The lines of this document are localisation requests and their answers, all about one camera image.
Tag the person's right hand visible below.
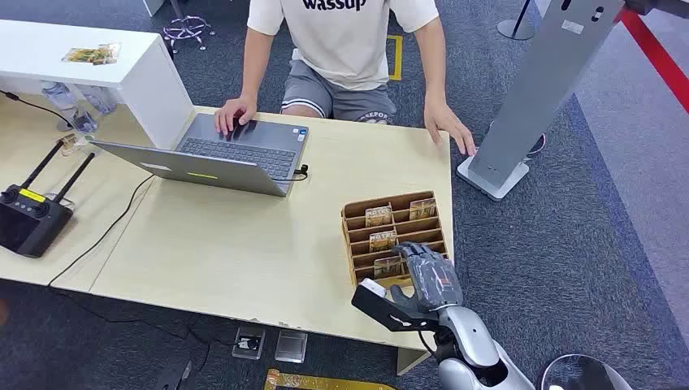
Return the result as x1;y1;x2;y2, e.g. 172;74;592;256
214;95;259;137

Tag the person's left hand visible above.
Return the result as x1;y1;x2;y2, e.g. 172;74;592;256
423;98;478;158

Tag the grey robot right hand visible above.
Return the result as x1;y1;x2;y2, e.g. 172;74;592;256
389;241;465;314

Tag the hotel key card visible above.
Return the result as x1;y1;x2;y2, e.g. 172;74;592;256
409;197;438;222
368;230;399;254
365;204;394;228
372;255;405;280

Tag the wooden slotted card holder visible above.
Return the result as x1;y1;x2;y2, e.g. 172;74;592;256
340;190;451;289

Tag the grey laptop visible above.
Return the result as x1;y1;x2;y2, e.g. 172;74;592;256
89;111;310;198

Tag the chrome stool base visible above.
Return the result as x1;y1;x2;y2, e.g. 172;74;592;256
161;0;217;54

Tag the grey kiosk stand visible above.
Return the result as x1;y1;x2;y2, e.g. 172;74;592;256
456;0;626;202

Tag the white desk shelf riser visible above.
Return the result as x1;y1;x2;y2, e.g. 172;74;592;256
0;19;196;150

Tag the clear plastic water bottle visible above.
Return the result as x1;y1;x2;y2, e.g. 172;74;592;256
75;84;119;115
39;80;99;135

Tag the silver ringed round robot part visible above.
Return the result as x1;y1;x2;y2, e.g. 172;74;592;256
538;353;635;390

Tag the clear acrylic stand with label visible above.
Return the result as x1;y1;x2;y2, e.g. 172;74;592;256
231;325;267;361

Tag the red barrier belt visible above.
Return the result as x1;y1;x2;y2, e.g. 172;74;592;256
616;7;689;115

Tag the black remote controller with antennas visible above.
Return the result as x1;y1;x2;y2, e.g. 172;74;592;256
0;141;97;259

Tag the black flat floor object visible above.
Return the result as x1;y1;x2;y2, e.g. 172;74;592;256
154;359;193;390

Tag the black bracket wrist camera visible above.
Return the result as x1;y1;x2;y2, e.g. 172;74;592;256
351;278;440;332

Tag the black laptop plug cable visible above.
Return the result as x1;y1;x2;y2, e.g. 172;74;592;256
273;163;310;183

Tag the stanchion post with round base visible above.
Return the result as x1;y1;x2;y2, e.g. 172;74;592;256
496;0;535;42

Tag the long black cable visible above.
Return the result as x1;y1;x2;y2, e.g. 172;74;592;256
45;173;157;288

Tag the thin black cable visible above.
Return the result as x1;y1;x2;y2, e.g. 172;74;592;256
0;89;75;131

